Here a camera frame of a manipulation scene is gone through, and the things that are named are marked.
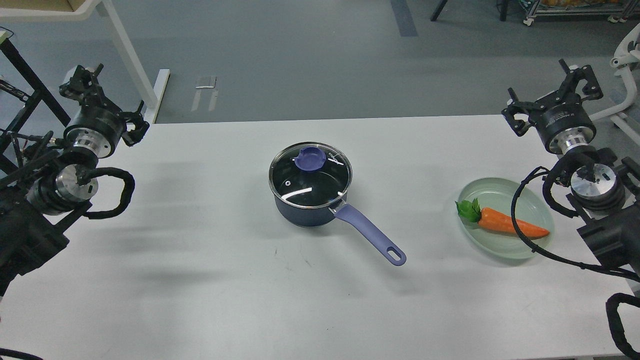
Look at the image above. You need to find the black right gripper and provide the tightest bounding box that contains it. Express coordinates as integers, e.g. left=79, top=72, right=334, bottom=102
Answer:
left=501, top=58, right=604, bottom=155

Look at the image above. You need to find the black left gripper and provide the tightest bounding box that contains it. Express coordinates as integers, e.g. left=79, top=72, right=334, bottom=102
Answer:
left=59, top=63, right=150, bottom=159

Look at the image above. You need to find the glass pot lid purple knob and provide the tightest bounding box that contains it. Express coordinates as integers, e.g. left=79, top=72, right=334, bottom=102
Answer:
left=268, top=142, right=353, bottom=209

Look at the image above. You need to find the dark blue saucepan purple handle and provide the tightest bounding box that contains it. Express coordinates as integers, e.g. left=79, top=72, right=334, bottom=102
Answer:
left=270, top=150, right=407, bottom=267

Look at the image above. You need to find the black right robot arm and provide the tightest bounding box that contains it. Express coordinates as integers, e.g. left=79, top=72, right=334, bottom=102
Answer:
left=502, top=59, right=639, bottom=281

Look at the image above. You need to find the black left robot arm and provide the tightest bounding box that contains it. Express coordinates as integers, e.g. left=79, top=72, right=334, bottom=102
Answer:
left=0, top=64, right=150, bottom=295

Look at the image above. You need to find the white chair base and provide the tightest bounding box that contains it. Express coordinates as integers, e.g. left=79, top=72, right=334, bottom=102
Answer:
left=590, top=24, right=640, bottom=144

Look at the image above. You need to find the pale green oval plate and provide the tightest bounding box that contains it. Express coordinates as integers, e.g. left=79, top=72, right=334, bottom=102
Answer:
left=457, top=177, right=554, bottom=261

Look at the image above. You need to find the black metal stand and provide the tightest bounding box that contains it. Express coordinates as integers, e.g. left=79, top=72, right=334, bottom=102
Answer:
left=0, top=30, right=72, bottom=173

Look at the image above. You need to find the wheeled metal cart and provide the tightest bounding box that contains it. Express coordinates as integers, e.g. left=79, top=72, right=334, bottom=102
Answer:
left=518, top=0, right=639, bottom=27

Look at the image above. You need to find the orange toy carrot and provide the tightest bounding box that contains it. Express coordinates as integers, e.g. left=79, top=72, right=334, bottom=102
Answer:
left=455, top=198, right=551, bottom=239

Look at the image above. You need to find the white desk frame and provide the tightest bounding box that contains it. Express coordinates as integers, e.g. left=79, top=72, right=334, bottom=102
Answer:
left=0, top=0, right=170, bottom=124

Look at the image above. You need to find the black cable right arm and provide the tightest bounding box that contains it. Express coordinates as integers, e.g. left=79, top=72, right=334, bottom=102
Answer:
left=510, top=166, right=640, bottom=282

